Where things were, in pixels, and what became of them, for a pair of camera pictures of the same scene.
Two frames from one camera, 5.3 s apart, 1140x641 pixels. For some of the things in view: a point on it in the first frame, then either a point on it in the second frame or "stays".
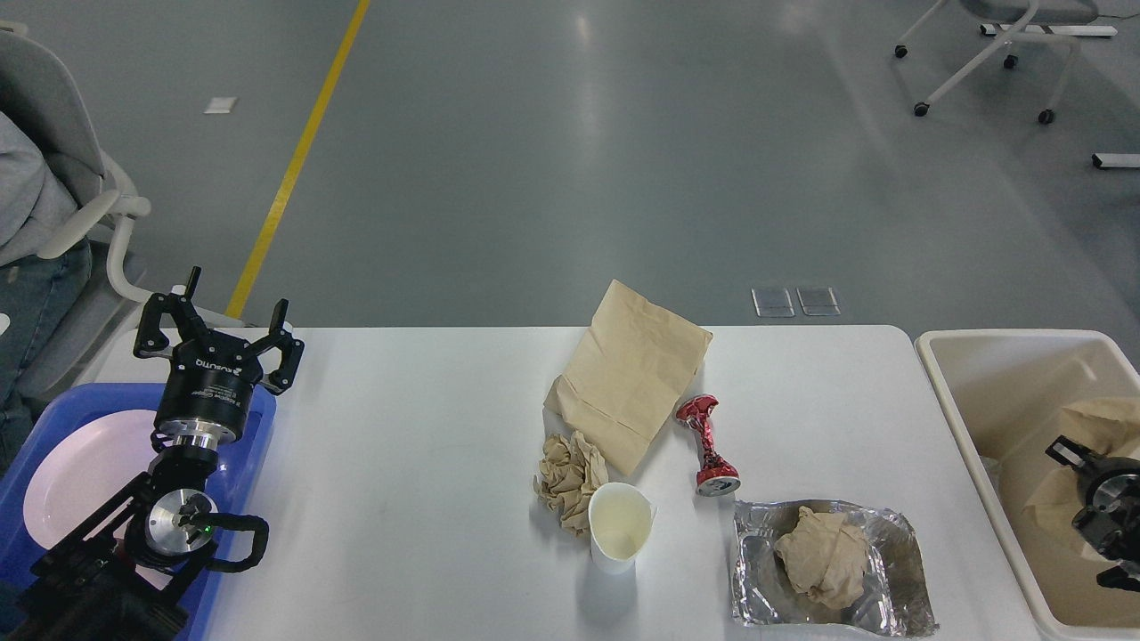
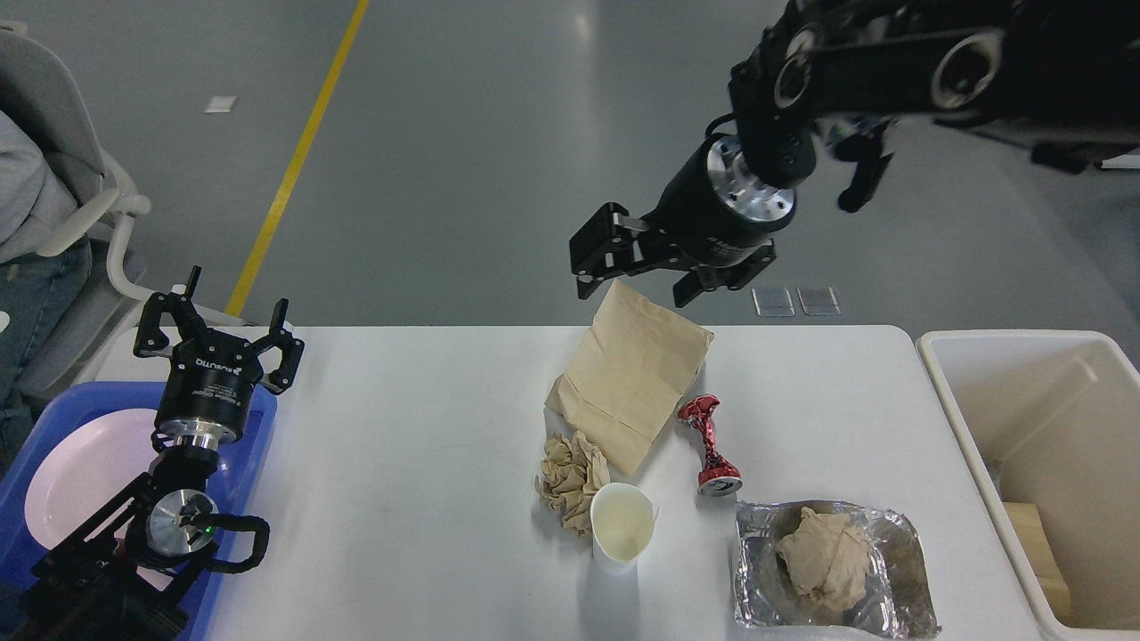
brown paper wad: x=826 y=557 stays
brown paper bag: x=1110 y=426 -> x=1030 y=527
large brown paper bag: x=631 y=369 stays
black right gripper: x=1110 y=489 -> x=716 y=214
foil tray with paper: x=893 y=601 stays
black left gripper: x=207 y=393 stays
